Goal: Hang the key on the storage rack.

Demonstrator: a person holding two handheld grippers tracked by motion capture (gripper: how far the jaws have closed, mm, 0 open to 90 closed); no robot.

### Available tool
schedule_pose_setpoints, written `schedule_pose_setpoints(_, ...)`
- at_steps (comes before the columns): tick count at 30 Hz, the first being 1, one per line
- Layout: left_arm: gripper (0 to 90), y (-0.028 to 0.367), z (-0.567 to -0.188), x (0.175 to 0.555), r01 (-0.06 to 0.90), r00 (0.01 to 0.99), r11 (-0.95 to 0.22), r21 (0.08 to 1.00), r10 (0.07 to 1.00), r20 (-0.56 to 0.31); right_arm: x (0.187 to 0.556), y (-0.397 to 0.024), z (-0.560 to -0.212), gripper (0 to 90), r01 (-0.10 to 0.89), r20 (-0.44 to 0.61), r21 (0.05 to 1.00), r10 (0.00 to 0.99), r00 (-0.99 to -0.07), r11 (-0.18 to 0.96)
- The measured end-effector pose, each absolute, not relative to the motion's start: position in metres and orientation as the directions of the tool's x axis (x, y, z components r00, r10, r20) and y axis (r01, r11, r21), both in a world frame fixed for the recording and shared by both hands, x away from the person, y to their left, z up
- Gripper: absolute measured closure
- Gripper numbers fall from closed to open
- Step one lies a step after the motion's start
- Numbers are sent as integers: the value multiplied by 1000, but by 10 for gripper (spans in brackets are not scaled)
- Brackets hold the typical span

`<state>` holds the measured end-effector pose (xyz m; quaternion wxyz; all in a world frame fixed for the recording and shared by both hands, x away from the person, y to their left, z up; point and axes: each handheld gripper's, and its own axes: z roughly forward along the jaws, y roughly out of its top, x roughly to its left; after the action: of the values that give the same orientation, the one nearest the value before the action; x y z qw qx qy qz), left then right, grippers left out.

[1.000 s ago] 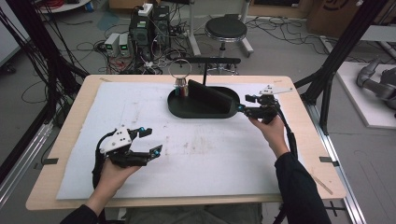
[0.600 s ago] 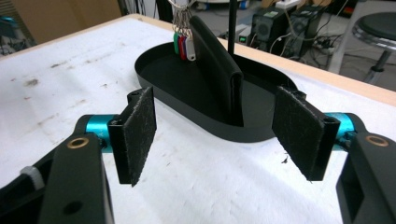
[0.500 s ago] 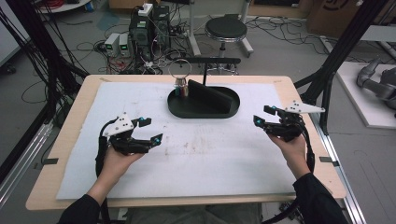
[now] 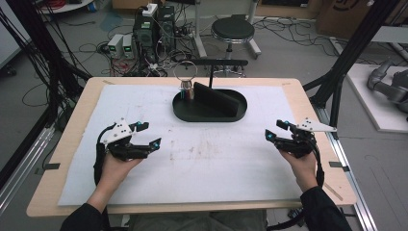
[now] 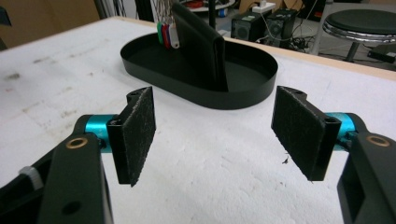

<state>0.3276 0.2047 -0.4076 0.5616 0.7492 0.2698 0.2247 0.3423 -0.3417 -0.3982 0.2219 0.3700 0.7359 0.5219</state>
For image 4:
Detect left hand-held gripper black cable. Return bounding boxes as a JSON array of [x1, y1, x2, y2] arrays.
[[93, 125, 112, 187]]

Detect person's left hand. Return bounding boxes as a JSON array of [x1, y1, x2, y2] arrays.
[[101, 153, 144, 191]]

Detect black frame post with cables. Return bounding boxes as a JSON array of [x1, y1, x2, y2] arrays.
[[0, 0, 92, 129]]

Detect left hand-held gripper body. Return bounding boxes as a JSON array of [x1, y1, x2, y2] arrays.
[[103, 117, 150, 163]]

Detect black round stool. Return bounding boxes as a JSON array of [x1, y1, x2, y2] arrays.
[[210, 14, 257, 78]]

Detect white table legs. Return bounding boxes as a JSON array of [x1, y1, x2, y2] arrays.
[[191, 0, 263, 61]]

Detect white power strip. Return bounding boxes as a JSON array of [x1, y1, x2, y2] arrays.
[[141, 2, 159, 18]]

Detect black oval tray with hanger bar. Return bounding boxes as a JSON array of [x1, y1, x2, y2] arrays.
[[171, 58, 249, 123]]

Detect person's right hand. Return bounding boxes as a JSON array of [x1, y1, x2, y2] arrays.
[[278, 150, 319, 193]]

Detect grey power supply unit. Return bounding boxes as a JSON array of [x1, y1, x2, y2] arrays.
[[107, 33, 125, 60], [121, 34, 136, 60]]

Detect person's lap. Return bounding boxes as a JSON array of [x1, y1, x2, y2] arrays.
[[127, 209, 271, 231]]

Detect aluminium rail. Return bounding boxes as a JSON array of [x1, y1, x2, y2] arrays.
[[0, 125, 56, 215], [313, 104, 380, 231]]

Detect key ring with coloured tags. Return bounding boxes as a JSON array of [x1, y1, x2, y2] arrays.
[[172, 60, 198, 102]]

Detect hand-held gripper black cable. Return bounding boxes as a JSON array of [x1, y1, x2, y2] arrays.
[[309, 136, 326, 190], [93, 125, 112, 187]]

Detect white floor board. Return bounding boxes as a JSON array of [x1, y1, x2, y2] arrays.
[[345, 62, 408, 135]]

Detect cardboard box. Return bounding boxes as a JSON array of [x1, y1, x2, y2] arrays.
[[315, 0, 408, 40]]

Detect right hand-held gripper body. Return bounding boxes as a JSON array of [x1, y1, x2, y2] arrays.
[[276, 117, 338, 160]]

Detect white table mat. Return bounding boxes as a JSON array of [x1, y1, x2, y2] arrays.
[[57, 83, 305, 207]]

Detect right hand-held gripper black cable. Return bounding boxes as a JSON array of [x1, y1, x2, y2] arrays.
[[309, 136, 326, 190]]

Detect black rectangular wallet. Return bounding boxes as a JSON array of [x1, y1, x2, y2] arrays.
[[192, 81, 242, 118]]

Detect black computer tower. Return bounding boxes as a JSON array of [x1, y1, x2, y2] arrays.
[[156, 5, 177, 54], [132, 12, 159, 64]]

